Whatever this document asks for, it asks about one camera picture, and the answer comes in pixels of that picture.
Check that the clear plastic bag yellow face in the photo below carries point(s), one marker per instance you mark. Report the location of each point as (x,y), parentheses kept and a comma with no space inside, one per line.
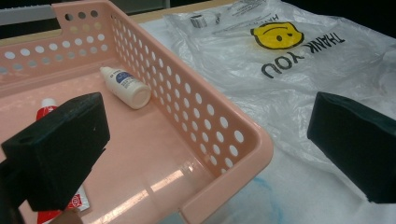
(249,77)

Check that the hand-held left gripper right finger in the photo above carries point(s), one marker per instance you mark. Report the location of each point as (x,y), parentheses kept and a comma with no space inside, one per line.
(358,146)

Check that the red and white tube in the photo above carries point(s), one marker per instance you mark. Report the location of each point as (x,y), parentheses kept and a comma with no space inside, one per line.
(46,112)

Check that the white bottle with blue label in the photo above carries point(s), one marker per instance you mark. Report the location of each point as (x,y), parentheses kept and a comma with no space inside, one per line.
(130,90)

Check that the pink perforated plastic basket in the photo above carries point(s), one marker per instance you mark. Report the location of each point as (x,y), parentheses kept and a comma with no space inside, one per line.
(155,140)

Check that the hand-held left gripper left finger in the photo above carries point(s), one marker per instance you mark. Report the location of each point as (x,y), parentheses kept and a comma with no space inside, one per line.
(62,149)

